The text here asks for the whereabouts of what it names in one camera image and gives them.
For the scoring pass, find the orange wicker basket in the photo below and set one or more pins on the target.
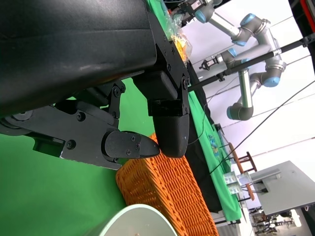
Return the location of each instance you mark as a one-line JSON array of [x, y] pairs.
[[172, 191]]

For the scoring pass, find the clear plastic box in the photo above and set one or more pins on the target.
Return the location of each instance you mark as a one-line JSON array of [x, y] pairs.
[[244, 179], [231, 183]]

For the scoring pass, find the pale green bowl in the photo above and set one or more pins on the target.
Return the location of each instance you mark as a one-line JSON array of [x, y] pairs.
[[137, 221]]

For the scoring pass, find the grey metal stand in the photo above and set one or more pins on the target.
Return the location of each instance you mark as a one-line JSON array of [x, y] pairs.
[[283, 186]]

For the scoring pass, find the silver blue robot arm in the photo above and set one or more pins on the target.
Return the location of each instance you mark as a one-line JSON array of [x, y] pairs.
[[221, 23], [246, 93]]

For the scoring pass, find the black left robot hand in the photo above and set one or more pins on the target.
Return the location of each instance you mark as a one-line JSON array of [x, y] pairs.
[[73, 49]]

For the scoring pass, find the brown wooden stool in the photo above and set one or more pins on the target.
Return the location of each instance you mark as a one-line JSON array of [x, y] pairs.
[[251, 161]]

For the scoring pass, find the green tablecloth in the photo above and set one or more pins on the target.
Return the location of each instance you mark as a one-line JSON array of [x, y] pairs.
[[49, 191]]

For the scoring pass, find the clear bag yellow toys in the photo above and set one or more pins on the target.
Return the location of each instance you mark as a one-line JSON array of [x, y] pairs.
[[180, 41]]

